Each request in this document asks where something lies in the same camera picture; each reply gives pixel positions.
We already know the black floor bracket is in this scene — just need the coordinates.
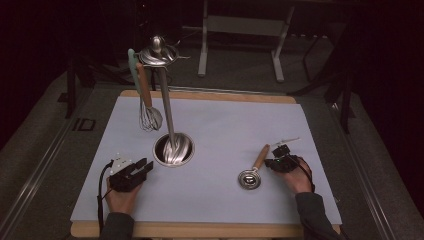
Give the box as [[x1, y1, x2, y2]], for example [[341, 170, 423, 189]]
[[72, 117, 97, 132]]

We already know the person's left hand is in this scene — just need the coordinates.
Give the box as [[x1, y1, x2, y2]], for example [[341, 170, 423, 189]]
[[105, 176, 145, 215]]

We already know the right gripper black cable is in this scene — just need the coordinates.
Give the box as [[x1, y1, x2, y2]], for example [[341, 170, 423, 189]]
[[287, 154, 316, 194]]

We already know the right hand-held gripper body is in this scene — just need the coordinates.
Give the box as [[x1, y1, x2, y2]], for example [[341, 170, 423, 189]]
[[270, 136, 301, 174]]

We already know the wire whisk with green handle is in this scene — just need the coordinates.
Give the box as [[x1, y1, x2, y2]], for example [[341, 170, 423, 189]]
[[127, 48, 158, 132]]

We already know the metal floor rail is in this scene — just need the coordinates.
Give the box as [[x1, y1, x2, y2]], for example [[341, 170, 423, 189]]
[[328, 99, 398, 240], [0, 96, 88, 240]]

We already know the grey metal frame stand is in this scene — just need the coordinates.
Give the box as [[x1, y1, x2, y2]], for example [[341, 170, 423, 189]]
[[182, 0, 296, 84]]

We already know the white table mat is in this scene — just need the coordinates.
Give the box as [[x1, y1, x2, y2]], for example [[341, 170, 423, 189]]
[[70, 95, 343, 225]]

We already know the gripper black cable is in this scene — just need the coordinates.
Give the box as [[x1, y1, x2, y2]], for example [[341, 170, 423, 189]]
[[96, 159, 115, 236], [287, 154, 316, 194]]

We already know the person's right hand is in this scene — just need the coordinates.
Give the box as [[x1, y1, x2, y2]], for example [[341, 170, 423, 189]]
[[281, 156, 315, 195]]

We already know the metal utensil rack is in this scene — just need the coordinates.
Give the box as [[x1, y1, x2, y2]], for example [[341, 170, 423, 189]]
[[137, 35, 196, 167]]

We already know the metal egg separator wooden handle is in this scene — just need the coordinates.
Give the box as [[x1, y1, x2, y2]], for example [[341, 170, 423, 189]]
[[237, 143, 272, 191]]

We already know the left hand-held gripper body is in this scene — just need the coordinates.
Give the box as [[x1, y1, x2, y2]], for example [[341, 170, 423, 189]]
[[109, 154, 148, 193]]

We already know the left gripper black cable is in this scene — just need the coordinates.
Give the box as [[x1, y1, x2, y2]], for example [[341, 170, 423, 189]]
[[96, 159, 115, 236]]

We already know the black metal stand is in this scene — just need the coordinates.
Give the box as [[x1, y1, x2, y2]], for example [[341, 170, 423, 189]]
[[57, 54, 98, 120], [288, 31, 357, 135]]

